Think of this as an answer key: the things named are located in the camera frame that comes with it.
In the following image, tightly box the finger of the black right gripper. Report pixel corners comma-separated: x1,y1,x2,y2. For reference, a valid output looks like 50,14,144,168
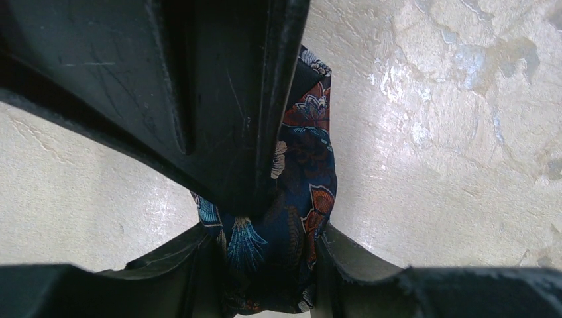
1,1,310,216

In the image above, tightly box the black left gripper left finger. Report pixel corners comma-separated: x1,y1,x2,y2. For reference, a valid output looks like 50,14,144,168
1,224,223,317

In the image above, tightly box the navy floral tie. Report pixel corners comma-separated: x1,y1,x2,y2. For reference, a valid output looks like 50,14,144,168
194,46,337,317

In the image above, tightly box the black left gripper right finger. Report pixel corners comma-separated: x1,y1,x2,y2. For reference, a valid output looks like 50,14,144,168
311,225,561,317

